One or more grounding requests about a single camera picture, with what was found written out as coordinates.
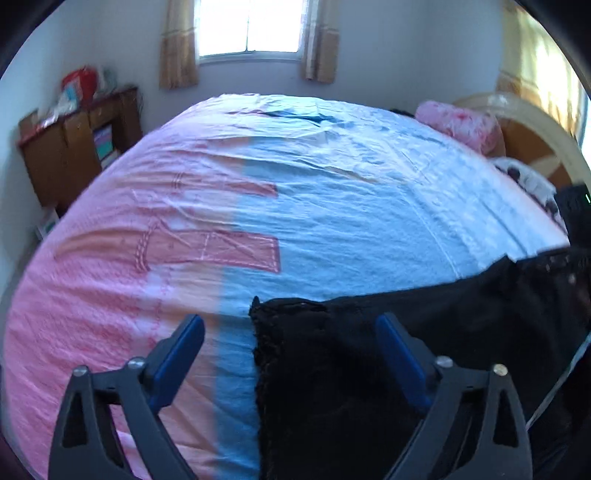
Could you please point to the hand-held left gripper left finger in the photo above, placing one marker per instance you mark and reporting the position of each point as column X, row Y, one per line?
column 181, row 351

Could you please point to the black pants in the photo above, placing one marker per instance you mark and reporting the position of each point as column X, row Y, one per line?
column 332, row 392

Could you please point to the white dotted pillow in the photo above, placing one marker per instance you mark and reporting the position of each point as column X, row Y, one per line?
column 531, row 182

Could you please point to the brown wooden cabinet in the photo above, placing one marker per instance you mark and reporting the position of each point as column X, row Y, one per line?
column 64, row 157

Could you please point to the stack of books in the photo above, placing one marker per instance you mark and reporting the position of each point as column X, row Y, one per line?
column 104, row 144

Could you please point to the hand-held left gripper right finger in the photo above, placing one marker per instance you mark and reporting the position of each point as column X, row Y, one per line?
column 405, row 361

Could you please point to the bedroom window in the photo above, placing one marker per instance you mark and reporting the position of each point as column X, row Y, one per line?
column 251, row 27

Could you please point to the cream and brown headboard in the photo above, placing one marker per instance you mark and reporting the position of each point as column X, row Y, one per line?
column 531, row 124

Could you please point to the red bag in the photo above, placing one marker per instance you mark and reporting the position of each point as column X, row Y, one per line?
column 81, row 85

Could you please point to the pink and blue bed cover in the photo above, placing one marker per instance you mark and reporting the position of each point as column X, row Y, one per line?
column 332, row 184

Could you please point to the pink folded blanket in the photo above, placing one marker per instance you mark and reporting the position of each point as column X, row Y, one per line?
column 461, row 123

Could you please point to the yellow patterned curtain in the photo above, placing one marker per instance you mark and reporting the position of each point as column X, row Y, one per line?
column 540, row 60

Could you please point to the beige patterned curtain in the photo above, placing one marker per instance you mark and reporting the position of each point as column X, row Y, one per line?
column 321, row 46
column 178, row 46

